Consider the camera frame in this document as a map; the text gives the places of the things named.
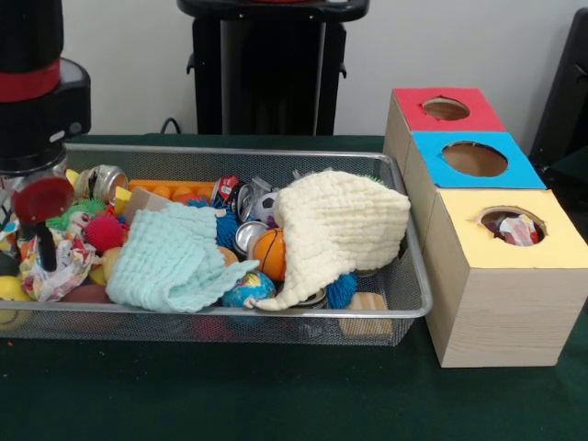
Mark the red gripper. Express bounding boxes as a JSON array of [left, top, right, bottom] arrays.
[[11, 176, 76, 273]]

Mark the multicoloured patterned cloth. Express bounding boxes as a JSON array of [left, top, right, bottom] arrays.
[[18, 225, 97, 304], [499, 213, 543, 246]]

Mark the mint waffle cloth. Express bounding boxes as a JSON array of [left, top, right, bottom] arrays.
[[106, 202, 263, 315]]

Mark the cream waffle cloth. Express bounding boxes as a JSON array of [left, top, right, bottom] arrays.
[[250, 170, 412, 311]]

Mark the shallow clear mesh bin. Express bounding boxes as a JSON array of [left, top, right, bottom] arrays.
[[0, 142, 433, 347]]

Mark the wooden box with three holes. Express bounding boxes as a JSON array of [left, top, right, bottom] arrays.
[[383, 87, 588, 368]]

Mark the green spiky ball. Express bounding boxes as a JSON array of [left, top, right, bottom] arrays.
[[46, 198, 107, 232]]

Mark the yellow ball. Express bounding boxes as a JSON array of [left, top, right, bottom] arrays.
[[0, 276, 33, 330]]

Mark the red spiky ball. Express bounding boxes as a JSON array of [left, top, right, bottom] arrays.
[[85, 213, 128, 254]]

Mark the crushed silver drink can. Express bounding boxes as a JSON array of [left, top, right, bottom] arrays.
[[76, 164, 130, 201]]

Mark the orange toy brick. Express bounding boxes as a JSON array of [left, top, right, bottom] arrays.
[[129, 179, 214, 205]]

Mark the blue globe ball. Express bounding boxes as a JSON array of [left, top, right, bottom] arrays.
[[225, 272, 277, 309]]

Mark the orange toy basketball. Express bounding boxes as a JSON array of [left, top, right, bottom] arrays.
[[252, 228, 288, 282]]

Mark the small soccer ball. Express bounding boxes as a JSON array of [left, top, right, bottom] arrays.
[[253, 191, 280, 224]]

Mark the blue spiky ball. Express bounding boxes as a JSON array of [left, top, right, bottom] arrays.
[[324, 273, 358, 309]]

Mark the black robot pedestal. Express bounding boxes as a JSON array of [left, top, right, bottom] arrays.
[[177, 0, 368, 137]]

